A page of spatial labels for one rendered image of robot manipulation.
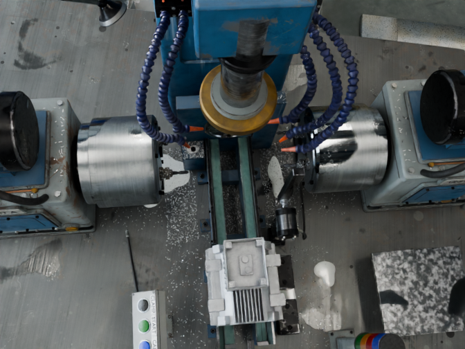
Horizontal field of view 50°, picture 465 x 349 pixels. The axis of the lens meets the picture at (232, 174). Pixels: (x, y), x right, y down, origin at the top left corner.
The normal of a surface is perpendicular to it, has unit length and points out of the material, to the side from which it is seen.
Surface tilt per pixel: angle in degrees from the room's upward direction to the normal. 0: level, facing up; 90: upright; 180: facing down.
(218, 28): 90
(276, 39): 90
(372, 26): 0
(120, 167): 28
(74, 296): 0
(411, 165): 0
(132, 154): 13
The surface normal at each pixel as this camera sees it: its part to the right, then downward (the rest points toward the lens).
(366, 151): 0.08, 0.11
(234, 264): 0.06, -0.30
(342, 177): 0.10, 0.65
